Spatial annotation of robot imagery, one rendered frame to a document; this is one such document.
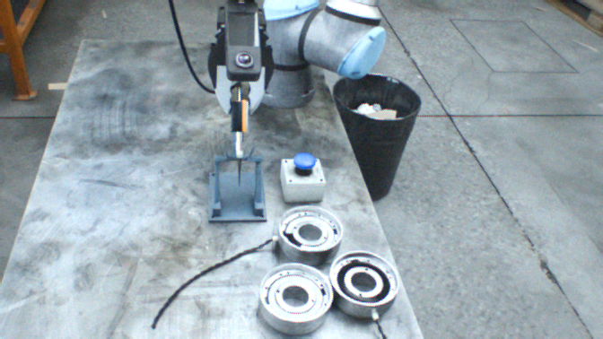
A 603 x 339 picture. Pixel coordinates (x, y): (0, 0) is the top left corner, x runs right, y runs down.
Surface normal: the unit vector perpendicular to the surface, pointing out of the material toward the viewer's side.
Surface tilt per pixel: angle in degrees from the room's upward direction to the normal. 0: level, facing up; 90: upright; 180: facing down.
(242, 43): 32
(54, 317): 0
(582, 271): 0
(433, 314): 0
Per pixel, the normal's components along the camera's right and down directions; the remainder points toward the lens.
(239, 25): 0.18, -0.33
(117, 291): 0.10, -0.78
